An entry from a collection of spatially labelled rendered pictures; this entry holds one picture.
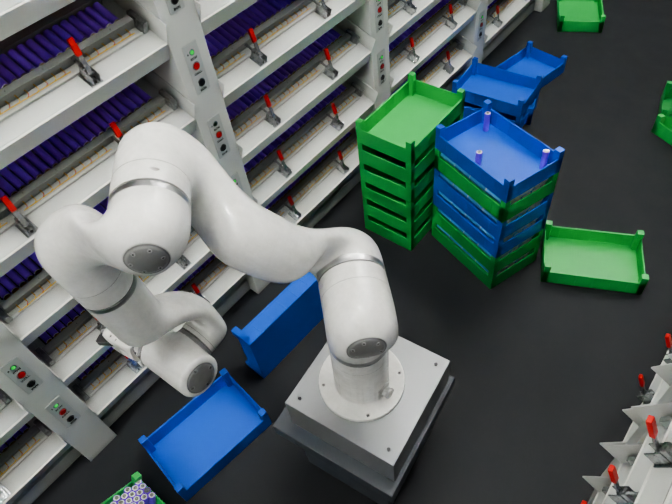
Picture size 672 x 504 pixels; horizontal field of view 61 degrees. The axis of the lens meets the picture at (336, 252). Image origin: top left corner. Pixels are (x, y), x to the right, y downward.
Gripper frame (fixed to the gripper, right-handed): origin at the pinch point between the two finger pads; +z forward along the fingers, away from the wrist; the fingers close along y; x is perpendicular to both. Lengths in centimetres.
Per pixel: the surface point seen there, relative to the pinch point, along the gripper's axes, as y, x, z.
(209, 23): 57, 36, 9
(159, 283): 18.0, -20.0, 20.2
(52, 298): -4.9, -0.3, 17.6
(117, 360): -2.0, -37.1, 27.6
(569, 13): 259, -57, 9
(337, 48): 106, 3, 20
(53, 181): 10.7, 22.2, 17.9
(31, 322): -11.5, -0.9, 16.5
